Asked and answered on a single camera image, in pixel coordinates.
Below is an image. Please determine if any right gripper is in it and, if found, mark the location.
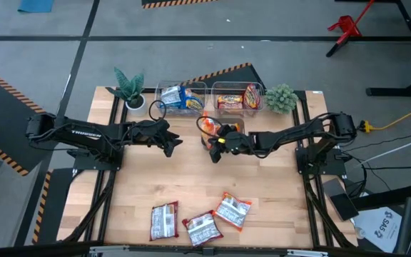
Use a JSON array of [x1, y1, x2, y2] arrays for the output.
[[208, 124, 255, 164]]

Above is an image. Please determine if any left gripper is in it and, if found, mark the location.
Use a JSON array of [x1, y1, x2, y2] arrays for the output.
[[131, 119, 184, 158]]

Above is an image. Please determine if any orange Maruchan ramen pack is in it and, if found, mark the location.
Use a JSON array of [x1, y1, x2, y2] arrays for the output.
[[200, 111, 224, 151], [223, 122, 243, 133], [213, 191, 253, 233]]

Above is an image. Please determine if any red Maruchan ramen pack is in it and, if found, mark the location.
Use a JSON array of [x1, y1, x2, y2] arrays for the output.
[[217, 94, 245, 111], [181, 209, 225, 248], [149, 201, 180, 242], [243, 83, 263, 110]]

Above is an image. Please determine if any blue Maruchan ramen pack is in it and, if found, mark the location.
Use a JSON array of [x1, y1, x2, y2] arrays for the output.
[[159, 84, 188, 110], [185, 94, 206, 111]]

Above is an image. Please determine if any orange snack packet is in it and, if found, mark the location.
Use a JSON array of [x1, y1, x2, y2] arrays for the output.
[[197, 116, 245, 153]]

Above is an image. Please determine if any clear plastic bin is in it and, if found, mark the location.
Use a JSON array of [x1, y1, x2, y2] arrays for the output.
[[210, 81, 265, 118], [154, 80, 208, 118]]

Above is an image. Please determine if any snake plant in white pot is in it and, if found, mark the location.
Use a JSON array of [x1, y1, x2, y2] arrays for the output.
[[105, 66, 148, 118]]

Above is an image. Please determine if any black hazard-striped floor mat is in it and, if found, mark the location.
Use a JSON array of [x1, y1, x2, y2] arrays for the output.
[[32, 167, 76, 246], [0, 62, 59, 178], [141, 0, 220, 10], [180, 62, 267, 91]]

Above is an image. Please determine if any fuzzy green artificial plant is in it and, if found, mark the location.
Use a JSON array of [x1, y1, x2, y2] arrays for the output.
[[264, 83, 299, 115]]

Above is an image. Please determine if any dark gray flat box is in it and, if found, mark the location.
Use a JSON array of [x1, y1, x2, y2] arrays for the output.
[[322, 177, 360, 222]]

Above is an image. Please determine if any red floor stand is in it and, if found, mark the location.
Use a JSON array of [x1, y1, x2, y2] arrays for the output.
[[325, 0, 377, 58]]

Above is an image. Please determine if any black desk bar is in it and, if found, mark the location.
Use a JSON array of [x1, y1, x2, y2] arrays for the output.
[[350, 182, 411, 211]]

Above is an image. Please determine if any white printed paper sheet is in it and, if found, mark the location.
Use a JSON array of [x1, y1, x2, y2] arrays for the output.
[[352, 206, 403, 253]]

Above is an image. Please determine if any blue floor mat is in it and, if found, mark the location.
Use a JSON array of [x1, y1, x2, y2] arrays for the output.
[[17, 0, 56, 14]]

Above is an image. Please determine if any black looped cable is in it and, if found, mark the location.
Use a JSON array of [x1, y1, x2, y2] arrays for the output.
[[148, 99, 168, 122], [196, 116, 224, 138]]

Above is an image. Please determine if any black aluminium rig frame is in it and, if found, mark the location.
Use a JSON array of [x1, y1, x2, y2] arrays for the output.
[[57, 87, 360, 257]]

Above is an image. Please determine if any yellow extension cable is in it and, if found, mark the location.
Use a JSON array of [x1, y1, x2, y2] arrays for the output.
[[359, 100, 411, 132]]

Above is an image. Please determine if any white cable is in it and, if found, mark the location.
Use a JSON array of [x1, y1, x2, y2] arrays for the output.
[[355, 131, 411, 168]]

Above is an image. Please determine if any black floor cable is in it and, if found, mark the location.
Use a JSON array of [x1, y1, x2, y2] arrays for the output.
[[364, 163, 411, 171]]

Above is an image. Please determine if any black desk leg frame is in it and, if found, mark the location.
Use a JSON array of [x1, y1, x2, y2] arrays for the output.
[[333, 0, 411, 98]]

